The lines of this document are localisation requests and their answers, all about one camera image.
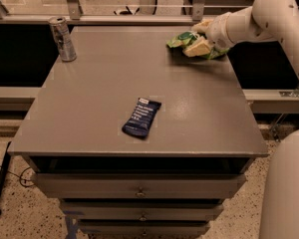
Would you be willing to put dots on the green rice chip bag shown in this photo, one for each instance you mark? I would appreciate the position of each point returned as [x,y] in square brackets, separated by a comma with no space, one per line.
[185,39]

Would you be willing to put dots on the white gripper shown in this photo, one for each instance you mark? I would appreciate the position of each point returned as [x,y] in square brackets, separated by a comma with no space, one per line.
[221,29]

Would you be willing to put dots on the silver energy drink can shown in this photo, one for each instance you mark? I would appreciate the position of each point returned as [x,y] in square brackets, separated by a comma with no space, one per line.
[62,38]

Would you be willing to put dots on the middle grey drawer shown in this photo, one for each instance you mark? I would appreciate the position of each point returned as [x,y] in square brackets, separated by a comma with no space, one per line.
[142,211]

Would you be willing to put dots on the metal window railing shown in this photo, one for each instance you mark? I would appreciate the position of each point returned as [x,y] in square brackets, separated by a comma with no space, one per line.
[123,7]

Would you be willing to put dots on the bottom grey drawer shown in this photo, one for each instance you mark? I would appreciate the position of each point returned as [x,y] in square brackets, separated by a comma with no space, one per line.
[144,228]

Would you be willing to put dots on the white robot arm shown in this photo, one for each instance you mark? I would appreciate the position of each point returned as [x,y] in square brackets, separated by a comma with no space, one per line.
[268,20]

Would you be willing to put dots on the blue snack bar wrapper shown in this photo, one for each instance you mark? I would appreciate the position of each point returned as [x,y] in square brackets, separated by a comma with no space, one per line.
[139,124]

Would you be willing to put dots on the grey drawer cabinet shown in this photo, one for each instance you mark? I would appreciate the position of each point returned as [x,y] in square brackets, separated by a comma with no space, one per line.
[203,127]

